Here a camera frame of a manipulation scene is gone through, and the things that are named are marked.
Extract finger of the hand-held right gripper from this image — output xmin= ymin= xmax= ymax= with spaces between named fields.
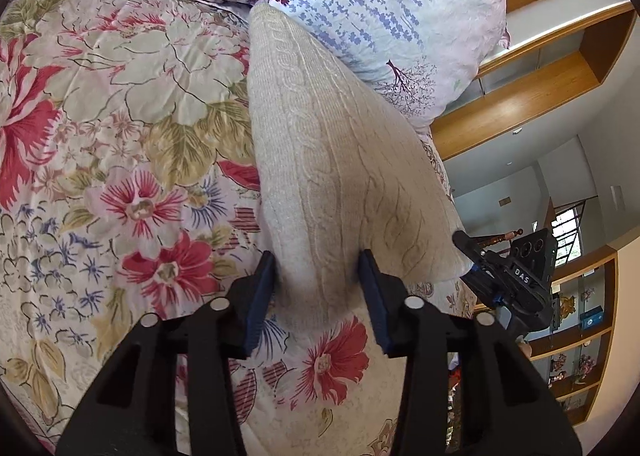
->
xmin=452 ymin=230 xmax=501 ymax=278

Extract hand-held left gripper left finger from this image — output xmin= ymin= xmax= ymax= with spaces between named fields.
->
xmin=55 ymin=251 xmax=277 ymax=456

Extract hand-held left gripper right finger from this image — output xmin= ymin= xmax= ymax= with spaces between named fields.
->
xmin=357 ymin=249 xmax=583 ymax=456

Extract beige cable-knit sweater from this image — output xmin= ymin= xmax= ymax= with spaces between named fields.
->
xmin=246 ymin=1 xmax=473 ymax=327

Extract window with grille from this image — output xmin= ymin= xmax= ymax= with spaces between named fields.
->
xmin=552 ymin=206 xmax=586 ymax=267

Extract wooden display shelf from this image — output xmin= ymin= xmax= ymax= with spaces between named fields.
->
xmin=525 ymin=246 xmax=621 ymax=427

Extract wooden headboard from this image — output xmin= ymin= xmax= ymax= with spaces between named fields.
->
xmin=432 ymin=54 xmax=601 ymax=160

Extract floral quilt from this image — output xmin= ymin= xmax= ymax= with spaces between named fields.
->
xmin=0 ymin=0 xmax=481 ymax=456

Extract pillow with tree print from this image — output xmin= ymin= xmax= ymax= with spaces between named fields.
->
xmin=268 ymin=0 xmax=512 ymax=129

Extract turned wooden post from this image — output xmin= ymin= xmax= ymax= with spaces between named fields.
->
xmin=480 ymin=229 xmax=524 ymax=245

